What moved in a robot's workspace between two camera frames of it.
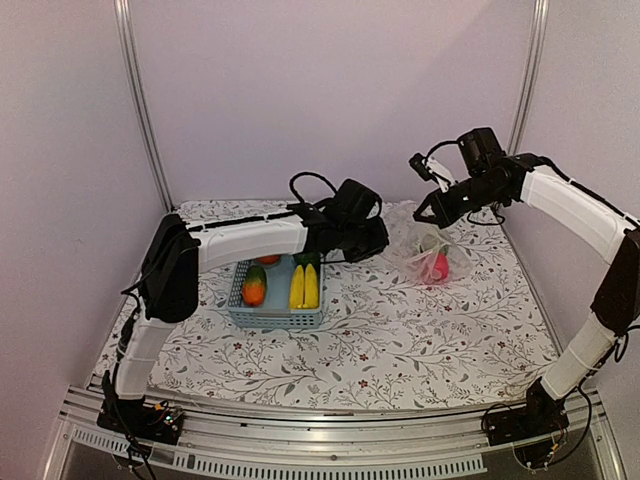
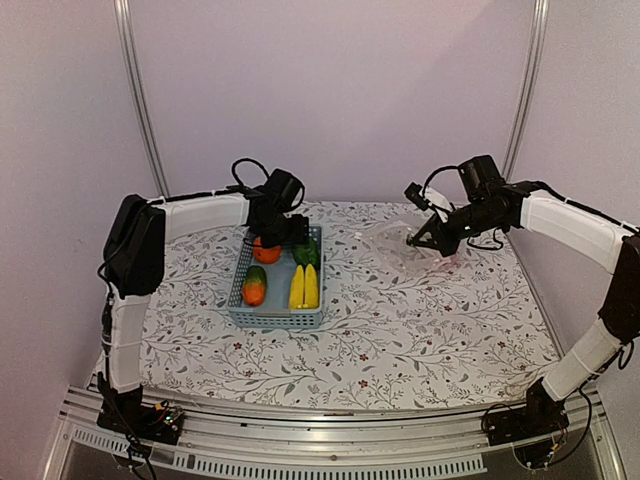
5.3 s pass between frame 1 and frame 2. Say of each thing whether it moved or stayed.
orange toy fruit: stayed
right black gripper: moved
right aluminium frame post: stayed
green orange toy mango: stayed
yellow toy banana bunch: stayed
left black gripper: moved
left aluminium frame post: stayed
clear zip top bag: moved
